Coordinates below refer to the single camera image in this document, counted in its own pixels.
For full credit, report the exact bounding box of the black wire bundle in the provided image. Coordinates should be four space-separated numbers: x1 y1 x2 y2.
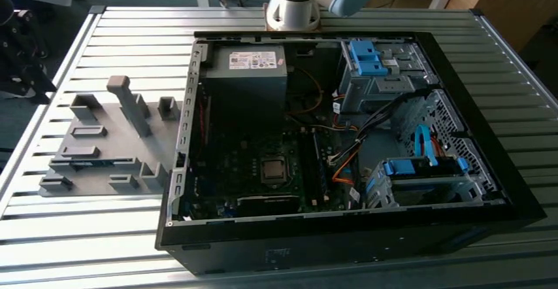
328 88 437 167

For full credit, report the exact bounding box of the coloured power wire bundle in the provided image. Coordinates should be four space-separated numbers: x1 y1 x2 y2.
311 124 361 133

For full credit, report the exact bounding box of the blue plastic drive latch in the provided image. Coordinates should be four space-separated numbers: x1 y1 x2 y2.
349 40 389 77

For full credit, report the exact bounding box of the grey metal disk bay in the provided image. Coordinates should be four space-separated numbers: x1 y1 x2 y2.
363 156 506 209

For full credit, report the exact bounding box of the hard disk in blue carrier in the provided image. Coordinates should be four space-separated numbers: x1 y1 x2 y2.
382 157 470 177

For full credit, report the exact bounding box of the orange flat wire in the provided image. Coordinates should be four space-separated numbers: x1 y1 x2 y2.
333 148 363 185

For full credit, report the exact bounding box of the black PC case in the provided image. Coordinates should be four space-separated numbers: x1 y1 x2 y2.
155 30 547 276

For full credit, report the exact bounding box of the CPU socket with metal cover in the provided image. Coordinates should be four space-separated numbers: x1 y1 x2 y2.
258 153 292 190

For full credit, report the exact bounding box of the thin orange wire loop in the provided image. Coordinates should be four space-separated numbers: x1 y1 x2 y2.
286 66 324 116

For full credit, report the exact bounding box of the blue SATA wire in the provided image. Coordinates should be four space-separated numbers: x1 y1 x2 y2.
414 124 439 167

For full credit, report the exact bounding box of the black RAM slot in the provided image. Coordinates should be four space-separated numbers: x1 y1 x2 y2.
299 127 318 205

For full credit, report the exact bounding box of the grey metal drive cage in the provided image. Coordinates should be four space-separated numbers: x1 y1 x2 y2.
338 39 439 115

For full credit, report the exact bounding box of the silver CPU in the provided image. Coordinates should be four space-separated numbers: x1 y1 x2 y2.
263 160 287 182

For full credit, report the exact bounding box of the grey power supply unit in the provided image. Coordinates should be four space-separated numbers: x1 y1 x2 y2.
200 45 290 123

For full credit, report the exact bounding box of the black graphics card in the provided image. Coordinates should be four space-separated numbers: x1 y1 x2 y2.
236 193 302 216

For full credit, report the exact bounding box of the green motherboard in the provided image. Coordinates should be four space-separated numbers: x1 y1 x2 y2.
187 127 350 220

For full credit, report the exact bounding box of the dark wooden cabinet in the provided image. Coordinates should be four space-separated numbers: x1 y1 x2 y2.
474 0 558 53

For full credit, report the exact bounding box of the grey parts rack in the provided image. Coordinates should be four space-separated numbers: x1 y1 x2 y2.
37 75 184 199

